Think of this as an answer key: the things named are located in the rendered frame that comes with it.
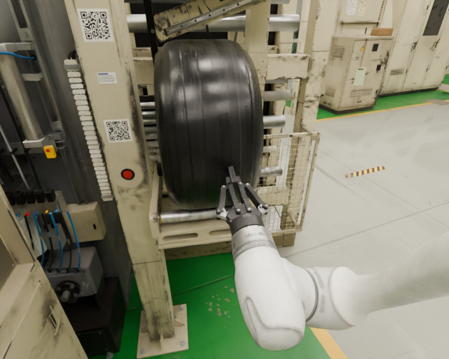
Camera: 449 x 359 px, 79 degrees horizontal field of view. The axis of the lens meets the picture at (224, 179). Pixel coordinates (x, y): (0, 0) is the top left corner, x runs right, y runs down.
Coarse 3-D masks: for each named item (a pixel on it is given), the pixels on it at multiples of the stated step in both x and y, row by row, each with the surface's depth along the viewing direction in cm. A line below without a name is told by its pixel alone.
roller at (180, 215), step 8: (208, 208) 100; (216, 208) 100; (224, 208) 100; (160, 216) 97; (168, 216) 97; (176, 216) 98; (184, 216) 98; (192, 216) 98; (200, 216) 99; (208, 216) 99
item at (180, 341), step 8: (184, 304) 166; (176, 312) 162; (184, 312) 162; (144, 320) 158; (184, 320) 158; (176, 328) 153; (184, 328) 154; (144, 336) 150; (176, 336) 150; (184, 336) 150; (144, 344) 146; (152, 344) 146; (160, 344) 146; (168, 344) 146; (176, 344) 146; (184, 344) 146; (144, 352) 142; (152, 352) 143; (160, 352) 143; (168, 352) 143
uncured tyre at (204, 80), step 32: (160, 64) 75; (192, 64) 72; (224, 64) 74; (160, 96) 72; (192, 96) 70; (224, 96) 71; (256, 96) 74; (160, 128) 72; (192, 128) 70; (224, 128) 71; (256, 128) 74; (160, 160) 81; (192, 160) 73; (224, 160) 74; (256, 160) 78; (192, 192) 80
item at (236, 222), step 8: (232, 208) 63; (232, 216) 61; (240, 216) 58; (248, 216) 58; (256, 216) 58; (232, 224) 58; (240, 224) 56; (248, 224) 56; (256, 224) 56; (232, 232) 58
